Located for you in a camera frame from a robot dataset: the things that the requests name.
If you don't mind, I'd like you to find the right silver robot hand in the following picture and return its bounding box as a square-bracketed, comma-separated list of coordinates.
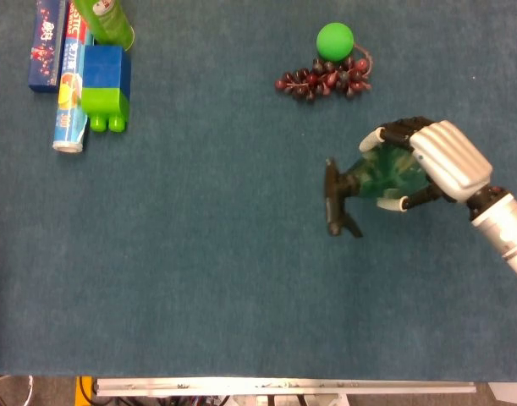
[359, 117, 494, 213]

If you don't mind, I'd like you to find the green transparent spray bottle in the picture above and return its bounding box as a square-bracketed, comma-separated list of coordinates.
[324, 144, 432, 239]

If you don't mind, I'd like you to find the dark red grape bunch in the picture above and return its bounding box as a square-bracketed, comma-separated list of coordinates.
[274, 44, 374, 102]

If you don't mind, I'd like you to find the green ball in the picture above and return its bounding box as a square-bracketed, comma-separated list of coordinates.
[316, 22, 355, 64]

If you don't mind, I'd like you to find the blue table cloth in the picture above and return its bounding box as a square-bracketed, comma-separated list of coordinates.
[0, 0, 517, 382]

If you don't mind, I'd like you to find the blue and green toy block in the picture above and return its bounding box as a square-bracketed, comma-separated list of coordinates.
[80, 44, 132, 134]

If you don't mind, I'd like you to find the green cylindrical can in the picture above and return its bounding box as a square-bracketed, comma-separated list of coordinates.
[73, 0, 136, 51]

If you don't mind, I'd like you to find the plastic wrap roll box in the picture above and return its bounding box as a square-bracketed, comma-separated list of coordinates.
[52, 1, 95, 155]

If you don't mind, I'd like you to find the dark blue printed box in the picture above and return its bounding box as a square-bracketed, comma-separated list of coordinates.
[28, 0, 69, 94]

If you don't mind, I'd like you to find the aluminium profile rail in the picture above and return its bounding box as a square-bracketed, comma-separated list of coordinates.
[92, 377, 477, 398]

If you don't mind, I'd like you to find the yellow frame part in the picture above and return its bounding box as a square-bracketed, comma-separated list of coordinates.
[74, 376, 97, 406]

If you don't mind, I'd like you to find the black cable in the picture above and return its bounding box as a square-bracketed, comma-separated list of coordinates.
[78, 376, 99, 406]

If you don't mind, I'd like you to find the white cable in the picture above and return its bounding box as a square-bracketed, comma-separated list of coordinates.
[0, 374, 34, 406]

